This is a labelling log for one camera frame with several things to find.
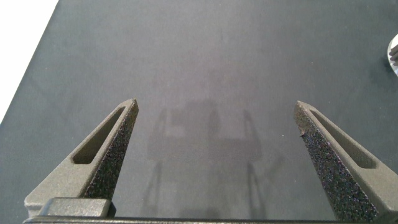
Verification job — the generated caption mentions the large steel gear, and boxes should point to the large steel gear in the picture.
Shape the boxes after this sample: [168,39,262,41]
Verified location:
[389,44,398,67]

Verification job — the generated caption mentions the round white plate with pins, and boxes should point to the round white plate with pins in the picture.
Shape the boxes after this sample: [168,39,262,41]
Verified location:
[387,33,398,77]

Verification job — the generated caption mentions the dark mat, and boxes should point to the dark mat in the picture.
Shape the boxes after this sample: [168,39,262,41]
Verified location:
[0,0,398,224]

